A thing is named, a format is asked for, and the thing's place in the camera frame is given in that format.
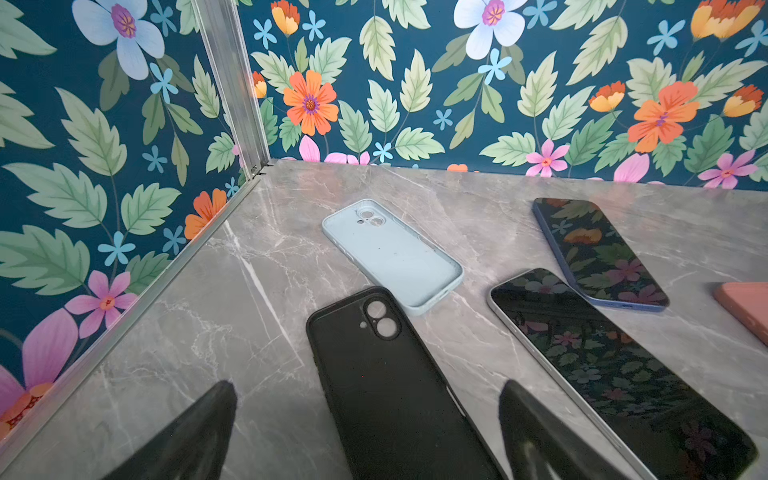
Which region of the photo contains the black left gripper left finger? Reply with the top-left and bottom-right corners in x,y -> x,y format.
105,380 -> 237,479

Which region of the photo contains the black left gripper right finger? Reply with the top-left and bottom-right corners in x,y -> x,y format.
498,380 -> 626,479

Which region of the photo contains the pink phone case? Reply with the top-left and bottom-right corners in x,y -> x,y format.
714,282 -> 768,345

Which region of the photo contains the black phone case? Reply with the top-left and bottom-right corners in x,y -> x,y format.
306,286 -> 505,479

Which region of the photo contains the light blue phone case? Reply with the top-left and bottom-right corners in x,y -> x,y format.
321,199 -> 464,316

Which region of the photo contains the silver-edged smartphone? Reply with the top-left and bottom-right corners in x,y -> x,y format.
488,268 -> 759,479

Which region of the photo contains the blue-edged smartphone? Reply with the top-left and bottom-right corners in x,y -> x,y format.
532,197 -> 670,312

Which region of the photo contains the aluminium frame post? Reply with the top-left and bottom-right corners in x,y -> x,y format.
193,0 -> 271,180

